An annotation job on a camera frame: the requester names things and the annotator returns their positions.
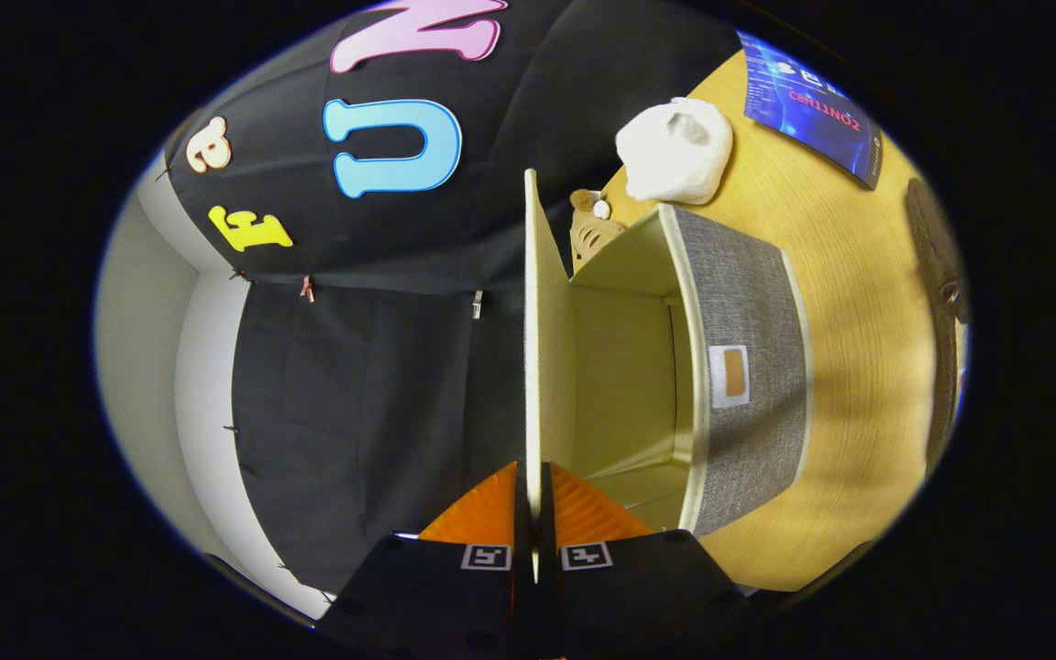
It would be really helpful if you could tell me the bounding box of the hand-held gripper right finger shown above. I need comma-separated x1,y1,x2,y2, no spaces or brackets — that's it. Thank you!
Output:
537,461,760,657

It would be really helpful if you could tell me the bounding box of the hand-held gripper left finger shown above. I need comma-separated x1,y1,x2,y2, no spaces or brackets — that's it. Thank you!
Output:
313,461,534,657

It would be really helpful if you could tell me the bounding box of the grey fabric storage box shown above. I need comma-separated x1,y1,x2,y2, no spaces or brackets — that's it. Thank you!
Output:
524,168,811,588

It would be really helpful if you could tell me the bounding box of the brown plush toy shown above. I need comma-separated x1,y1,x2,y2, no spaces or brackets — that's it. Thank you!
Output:
568,189,628,267

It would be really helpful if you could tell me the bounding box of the white plush toy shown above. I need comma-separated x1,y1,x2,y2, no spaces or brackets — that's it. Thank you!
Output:
615,96,734,205

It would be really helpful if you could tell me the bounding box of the dark blue book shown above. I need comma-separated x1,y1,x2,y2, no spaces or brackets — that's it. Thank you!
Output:
737,30,885,191

